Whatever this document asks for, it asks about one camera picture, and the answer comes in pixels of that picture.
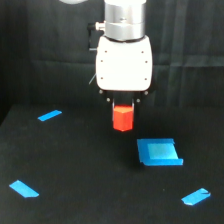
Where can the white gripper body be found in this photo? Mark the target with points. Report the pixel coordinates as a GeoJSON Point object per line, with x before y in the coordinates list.
{"type": "Point", "coordinates": [123, 69]}

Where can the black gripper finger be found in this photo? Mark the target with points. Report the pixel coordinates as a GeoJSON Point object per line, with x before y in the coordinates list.
{"type": "Point", "coordinates": [133, 108]}
{"type": "Point", "coordinates": [112, 107]}

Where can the red hexagonal block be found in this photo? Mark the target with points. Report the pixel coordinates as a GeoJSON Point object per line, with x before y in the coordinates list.
{"type": "Point", "coordinates": [123, 116]}

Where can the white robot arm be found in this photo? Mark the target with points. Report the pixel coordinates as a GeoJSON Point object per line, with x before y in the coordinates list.
{"type": "Point", "coordinates": [124, 21]}

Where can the blue tape strip top left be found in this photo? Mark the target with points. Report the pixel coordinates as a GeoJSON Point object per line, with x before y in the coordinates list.
{"type": "Point", "coordinates": [49, 115]}

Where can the blue tape strip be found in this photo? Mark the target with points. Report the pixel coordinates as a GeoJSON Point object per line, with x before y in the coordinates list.
{"type": "Point", "coordinates": [196, 197]}
{"type": "Point", "coordinates": [49, 115]}
{"type": "Point", "coordinates": [24, 190]}

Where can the blue tape strip bottom right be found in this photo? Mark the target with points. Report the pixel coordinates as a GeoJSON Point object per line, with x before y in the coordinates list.
{"type": "Point", "coordinates": [196, 197]}

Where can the blue tape strip bottom left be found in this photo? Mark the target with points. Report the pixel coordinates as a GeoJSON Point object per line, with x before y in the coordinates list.
{"type": "Point", "coordinates": [24, 190]}

